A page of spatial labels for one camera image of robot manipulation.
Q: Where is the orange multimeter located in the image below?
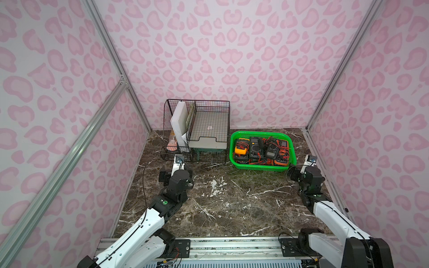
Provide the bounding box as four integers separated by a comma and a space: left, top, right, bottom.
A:
273, 140, 289, 166

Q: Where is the green multimeter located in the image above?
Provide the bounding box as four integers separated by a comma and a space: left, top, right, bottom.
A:
249, 137, 265, 163

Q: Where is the yellow multimeter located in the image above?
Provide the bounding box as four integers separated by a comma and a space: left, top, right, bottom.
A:
234, 138, 250, 156

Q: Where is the small dark multimeter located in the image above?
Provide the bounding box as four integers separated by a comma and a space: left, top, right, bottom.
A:
265, 142, 280, 160

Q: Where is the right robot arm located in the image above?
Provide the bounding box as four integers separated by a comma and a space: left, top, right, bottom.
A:
286, 164, 394, 268

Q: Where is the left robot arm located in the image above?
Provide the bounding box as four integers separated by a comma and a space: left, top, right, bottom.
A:
77, 169, 194, 268

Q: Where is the green plastic basket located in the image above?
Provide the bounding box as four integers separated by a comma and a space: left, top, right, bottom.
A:
229, 131, 297, 172

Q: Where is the grey tray on rack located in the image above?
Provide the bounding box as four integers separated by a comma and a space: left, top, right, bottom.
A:
187, 111, 230, 150

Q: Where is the black wire mesh rack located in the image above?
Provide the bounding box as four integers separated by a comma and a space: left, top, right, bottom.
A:
160, 99, 231, 163

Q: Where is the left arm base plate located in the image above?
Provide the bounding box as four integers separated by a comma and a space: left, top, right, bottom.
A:
143, 238, 191, 259

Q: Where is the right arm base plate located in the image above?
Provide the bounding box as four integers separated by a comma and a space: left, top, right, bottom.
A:
279, 238, 321, 258

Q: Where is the aluminium front rail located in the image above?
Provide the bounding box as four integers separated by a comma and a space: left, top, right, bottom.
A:
90, 236, 386, 268

